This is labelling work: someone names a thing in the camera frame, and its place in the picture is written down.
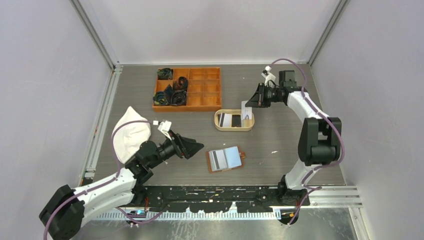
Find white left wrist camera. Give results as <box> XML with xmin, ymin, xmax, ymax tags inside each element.
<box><xmin>157</xmin><ymin>120</ymin><xmax>172</xmax><ymax>140</ymax></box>

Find orange wooden compartment box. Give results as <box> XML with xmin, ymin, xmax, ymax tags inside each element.
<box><xmin>152</xmin><ymin>67</ymin><xmax>222</xmax><ymax>113</ymax></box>

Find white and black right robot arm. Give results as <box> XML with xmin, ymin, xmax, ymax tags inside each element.
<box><xmin>243</xmin><ymin>66</ymin><xmax>342</xmax><ymax>206</ymax></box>

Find white diamond VIP card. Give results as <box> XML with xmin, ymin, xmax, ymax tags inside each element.
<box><xmin>241</xmin><ymin>100</ymin><xmax>253</xmax><ymax>128</ymax></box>

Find brown leather card holder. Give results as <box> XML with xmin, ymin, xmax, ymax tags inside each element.
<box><xmin>206</xmin><ymin>146</ymin><xmax>246</xmax><ymax>173</ymax></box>

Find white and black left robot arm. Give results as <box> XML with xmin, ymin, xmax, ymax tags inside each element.
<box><xmin>39</xmin><ymin>132</ymin><xmax>204</xmax><ymax>240</ymax></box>

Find aluminium frame rail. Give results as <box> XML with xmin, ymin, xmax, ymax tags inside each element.
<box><xmin>90</xmin><ymin>185</ymin><xmax>363</xmax><ymax>221</ymax></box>

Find white cloth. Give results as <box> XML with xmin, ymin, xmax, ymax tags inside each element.
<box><xmin>112</xmin><ymin>106</ymin><xmax>151</xmax><ymax>164</ymax></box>

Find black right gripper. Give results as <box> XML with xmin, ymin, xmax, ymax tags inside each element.
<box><xmin>245</xmin><ymin>83</ymin><xmax>282</xmax><ymax>109</ymax></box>

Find white card with black stripe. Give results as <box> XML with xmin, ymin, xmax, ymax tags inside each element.
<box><xmin>218</xmin><ymin>112</ymin><xmax>232</xmax><ymax>128</ymax></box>

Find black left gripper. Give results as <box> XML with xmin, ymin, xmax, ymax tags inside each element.
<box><xmin>148</xmin><ymin>129</ymin><xmax>204</xmax><ymax>169</ymax></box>

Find beige oval tray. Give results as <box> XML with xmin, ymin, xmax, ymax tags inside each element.
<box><xmin>214</xmin><ymin>109</ymin><xmax>255</xmax><ymax>132</ymax></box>

